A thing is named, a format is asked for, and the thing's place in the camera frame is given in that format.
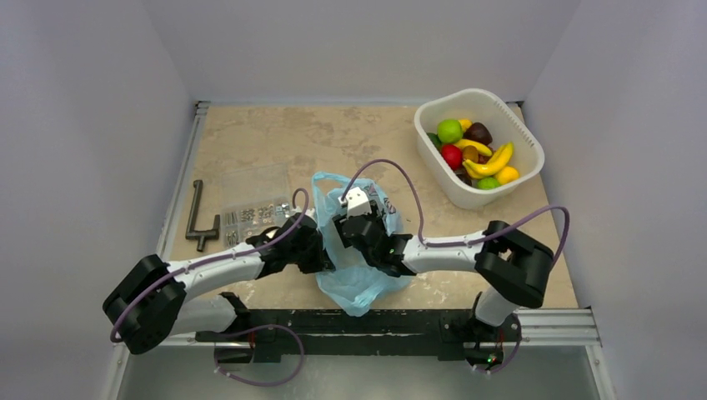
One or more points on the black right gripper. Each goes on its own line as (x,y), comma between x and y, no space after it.
(351,230)

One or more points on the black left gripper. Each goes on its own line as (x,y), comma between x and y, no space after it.
(321,262)

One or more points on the light blue plastic bag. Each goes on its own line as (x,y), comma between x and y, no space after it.
(353,284)

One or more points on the brown fake kiwi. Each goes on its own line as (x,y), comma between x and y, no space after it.
(470,153)

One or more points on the green fake apple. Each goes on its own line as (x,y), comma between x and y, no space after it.
(449,131)

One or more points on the yellow fake banana bunch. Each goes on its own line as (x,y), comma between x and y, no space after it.
(495,164)

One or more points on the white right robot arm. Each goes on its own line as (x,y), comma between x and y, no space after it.
(515,265)

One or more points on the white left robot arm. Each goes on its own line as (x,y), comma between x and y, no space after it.
(158,298)

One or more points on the dark fake plum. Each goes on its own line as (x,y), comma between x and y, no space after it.
(466,179)

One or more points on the red fake apple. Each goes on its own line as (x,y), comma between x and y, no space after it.
(452,155)

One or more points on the dark green fake avocado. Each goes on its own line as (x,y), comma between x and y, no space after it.
(434,139)

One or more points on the light green fake lime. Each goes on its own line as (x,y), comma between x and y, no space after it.
(488,183)

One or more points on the yellow fake banana in basket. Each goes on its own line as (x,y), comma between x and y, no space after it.
(481,148)

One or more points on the yellow fake corn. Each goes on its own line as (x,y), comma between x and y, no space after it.
(465,124)

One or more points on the yellow fake lemon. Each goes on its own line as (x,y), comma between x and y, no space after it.
(507,175)

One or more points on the black hex key tool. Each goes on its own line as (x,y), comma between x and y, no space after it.
(200,236)

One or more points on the white plastic basket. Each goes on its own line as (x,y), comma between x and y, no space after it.
(477,105)

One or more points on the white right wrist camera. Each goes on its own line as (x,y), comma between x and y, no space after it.
(355,202)

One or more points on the black base frame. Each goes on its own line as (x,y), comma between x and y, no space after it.
(265,335)

